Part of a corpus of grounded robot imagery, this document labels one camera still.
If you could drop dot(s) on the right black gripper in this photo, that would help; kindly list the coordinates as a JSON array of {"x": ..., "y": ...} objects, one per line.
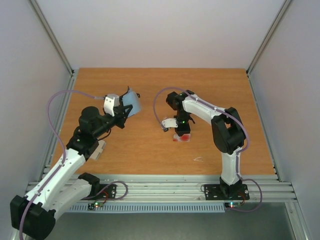
[{"x": 182, "y": 128}]

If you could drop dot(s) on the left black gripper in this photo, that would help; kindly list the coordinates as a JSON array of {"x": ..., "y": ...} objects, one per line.
[{"x": 121, "y": 114}]

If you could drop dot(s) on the black leather card holder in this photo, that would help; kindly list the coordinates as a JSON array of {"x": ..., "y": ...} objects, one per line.
[{"x": 130, "y": 97}]

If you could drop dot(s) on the red white credit card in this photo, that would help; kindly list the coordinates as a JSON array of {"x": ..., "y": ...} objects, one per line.
[{"x": 183, "y": 138}]

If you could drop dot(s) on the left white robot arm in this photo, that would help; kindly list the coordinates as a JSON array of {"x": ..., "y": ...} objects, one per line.
[{"x": 36, "y": 213}]

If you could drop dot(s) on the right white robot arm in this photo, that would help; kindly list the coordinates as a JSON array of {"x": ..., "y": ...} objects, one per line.
[{"x": 227, "y": 131}]

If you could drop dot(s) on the grey card holder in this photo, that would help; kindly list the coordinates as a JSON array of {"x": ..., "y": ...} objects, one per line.
[{"x": 98, "y": 151}]

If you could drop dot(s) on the right circuit board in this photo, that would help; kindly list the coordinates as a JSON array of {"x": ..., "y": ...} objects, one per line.
[{"x": 232, "y": 205}]

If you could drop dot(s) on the circuit board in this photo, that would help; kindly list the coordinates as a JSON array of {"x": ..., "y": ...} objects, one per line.
[
  {"x": 96, "y": 205},
  {"x": 232, "y": 205}
]

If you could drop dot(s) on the left circuit board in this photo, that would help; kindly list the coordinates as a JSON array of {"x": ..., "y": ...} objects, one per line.
[{"x": 96, "y": 205}]

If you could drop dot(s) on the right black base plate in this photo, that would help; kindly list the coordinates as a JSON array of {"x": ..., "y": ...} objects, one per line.
[{"x": 212, "y": 192}]

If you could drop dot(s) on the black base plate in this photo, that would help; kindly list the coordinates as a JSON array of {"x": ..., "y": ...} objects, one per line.
[
  {"x": 212, "y": 192},
  {"x": 107, "y": 192}
]

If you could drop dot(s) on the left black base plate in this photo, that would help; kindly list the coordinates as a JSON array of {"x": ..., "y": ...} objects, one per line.
[{"x": 107, "y": 192}]

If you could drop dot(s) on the grey slotted cable duct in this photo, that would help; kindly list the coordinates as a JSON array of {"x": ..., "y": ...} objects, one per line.
[{"x": 137, "y": 208}]

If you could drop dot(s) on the left aluminium corner post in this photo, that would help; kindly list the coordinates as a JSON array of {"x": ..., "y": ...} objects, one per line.
[{"x": 45, "y": 24}]

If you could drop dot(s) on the aluminium corner post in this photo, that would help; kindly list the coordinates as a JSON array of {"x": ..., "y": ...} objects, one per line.
[
  {"x": 269, "y": 34},
  {"x": 45, "y": 24}
]

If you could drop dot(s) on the right aluminium corner post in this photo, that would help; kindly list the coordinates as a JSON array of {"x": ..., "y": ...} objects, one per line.
[{"x": 269, "y": 34}]

